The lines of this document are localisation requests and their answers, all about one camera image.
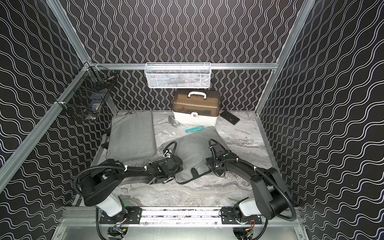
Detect grey laptop bag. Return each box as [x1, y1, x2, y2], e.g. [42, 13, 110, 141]
[106, 111, 157, 163]
[175, 127, 229, 185]

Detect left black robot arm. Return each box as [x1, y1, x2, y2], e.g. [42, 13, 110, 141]
[73, 141, 183, 218]

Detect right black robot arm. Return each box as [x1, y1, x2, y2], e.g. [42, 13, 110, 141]
[207, 139, 297, 222]

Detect teal flat tool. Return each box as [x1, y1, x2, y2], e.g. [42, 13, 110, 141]
[185, 126, 205, 133]

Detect black flat pouch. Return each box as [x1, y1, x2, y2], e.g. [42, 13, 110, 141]
[220, 111, 240, 125]

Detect brown lid storage box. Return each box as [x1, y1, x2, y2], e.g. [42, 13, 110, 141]
[172, 89, 221, 127]

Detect white mesh wall basket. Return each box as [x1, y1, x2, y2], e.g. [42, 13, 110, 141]
[144, 62, 212, 89]

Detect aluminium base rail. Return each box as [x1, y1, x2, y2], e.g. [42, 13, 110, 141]
[59, 205, 302, 227]

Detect black wire wall basket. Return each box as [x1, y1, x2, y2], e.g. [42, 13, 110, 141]
[58, 66, 118, 121]

